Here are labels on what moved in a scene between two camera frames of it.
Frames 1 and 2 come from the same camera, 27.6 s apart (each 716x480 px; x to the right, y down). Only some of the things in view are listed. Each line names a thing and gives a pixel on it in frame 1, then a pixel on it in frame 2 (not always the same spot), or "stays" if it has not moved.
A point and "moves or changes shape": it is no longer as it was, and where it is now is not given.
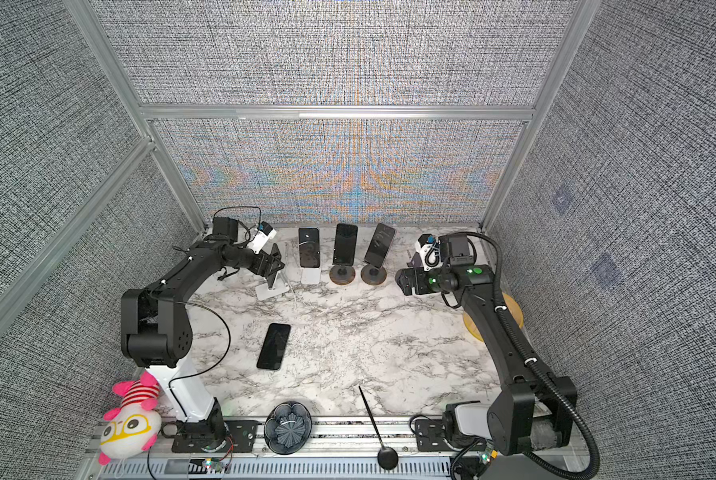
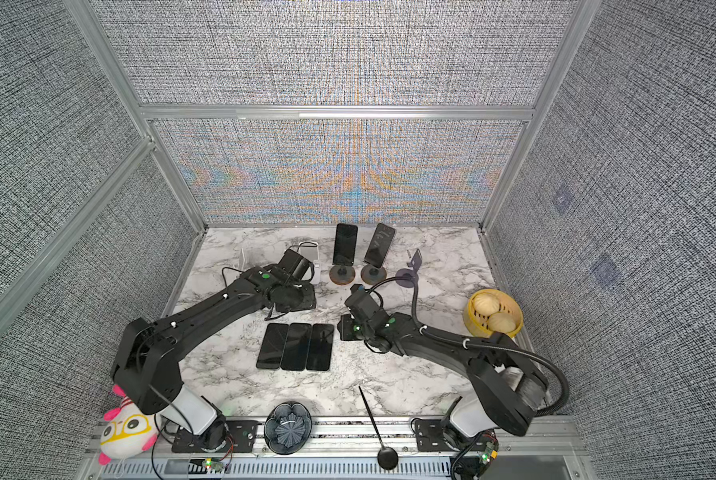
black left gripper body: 257,261 -> 299,299
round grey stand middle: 342,275 stays
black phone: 309,245 -> 320,347
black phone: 271,280 moves or changes shape
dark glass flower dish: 288,428 stays
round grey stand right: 372,275 stays
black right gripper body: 427,281 -> 349,330
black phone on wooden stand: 379,245 stays
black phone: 274,346 stays
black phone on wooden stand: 345,244 stays
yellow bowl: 511,305 stays
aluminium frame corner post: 106,53 stays
